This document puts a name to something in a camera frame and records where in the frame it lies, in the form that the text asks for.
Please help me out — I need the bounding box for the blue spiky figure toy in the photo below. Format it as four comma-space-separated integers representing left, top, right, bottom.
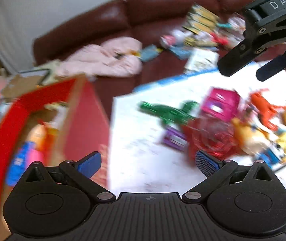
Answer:
5, 141, 35, 187

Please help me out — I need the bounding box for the red foil rose balloon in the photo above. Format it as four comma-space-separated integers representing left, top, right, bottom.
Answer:
181, 117, 240, 161

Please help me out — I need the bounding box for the white printed card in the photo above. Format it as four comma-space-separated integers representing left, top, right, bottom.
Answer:
184, 48, 219, 75

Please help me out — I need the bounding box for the red cardboard box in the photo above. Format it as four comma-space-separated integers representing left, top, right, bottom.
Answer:
0, 75, 109, 237

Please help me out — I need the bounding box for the yellow cartoon figure toy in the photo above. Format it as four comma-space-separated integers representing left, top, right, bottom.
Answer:
231, 117, 270, 156

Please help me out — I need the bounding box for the pink plastic toy house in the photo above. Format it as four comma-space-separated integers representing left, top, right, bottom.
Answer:
200, 88, 241, 122

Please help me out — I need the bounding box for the purple small toy container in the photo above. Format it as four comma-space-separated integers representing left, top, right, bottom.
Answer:
161, 126, 188, 152

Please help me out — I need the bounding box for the stack of yellow books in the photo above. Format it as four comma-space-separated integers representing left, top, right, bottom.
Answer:
182, 4, 220, 34

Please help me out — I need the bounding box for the white instruction sheet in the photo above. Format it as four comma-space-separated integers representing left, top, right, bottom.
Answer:
108, 63, 286, 194

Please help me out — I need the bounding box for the orange plastic toy figure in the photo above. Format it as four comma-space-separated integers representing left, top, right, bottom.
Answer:
250, 90, 286, 132

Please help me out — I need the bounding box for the green foil crocodile balloon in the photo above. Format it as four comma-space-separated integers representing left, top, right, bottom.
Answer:
138, 101, 199, 126

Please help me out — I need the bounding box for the dark red leather sofa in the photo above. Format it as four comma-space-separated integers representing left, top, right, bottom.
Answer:
33, 0, 255, 119

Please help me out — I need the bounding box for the blue children's book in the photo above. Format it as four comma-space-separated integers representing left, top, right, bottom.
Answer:
138, 45, 163, 63

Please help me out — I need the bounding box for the open brown cardboard box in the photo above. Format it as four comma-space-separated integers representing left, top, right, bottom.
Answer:
1, 68, 51, 99

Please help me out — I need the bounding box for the pink padded jacket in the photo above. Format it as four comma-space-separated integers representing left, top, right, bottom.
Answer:
55, 37, 142, 77

